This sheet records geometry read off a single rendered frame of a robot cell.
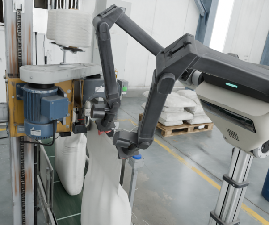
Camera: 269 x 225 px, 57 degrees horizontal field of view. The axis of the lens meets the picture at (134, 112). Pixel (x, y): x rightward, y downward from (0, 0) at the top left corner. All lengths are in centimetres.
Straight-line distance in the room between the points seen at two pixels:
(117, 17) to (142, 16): 517
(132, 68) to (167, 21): 148
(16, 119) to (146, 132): 75
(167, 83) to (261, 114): 48
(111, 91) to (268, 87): 68
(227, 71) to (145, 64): 574
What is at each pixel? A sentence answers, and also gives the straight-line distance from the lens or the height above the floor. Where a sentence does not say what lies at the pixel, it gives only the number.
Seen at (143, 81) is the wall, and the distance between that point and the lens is 647.
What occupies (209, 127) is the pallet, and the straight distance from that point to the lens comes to 492.
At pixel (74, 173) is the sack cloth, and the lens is 197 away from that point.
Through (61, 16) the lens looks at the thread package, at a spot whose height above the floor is 165.
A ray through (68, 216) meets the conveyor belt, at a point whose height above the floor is 38.
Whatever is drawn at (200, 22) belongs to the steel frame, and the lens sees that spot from 732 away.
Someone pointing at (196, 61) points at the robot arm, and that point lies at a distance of 65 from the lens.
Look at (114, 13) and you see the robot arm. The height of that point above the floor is 169.
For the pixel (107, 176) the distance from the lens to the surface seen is 137.
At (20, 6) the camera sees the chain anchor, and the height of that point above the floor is 168.
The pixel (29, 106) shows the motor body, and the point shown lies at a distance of 122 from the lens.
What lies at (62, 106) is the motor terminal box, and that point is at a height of 127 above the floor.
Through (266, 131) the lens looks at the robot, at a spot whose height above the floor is 132.
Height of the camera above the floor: 163
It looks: 18 degrees down
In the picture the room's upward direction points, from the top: 7 degrees clockwise
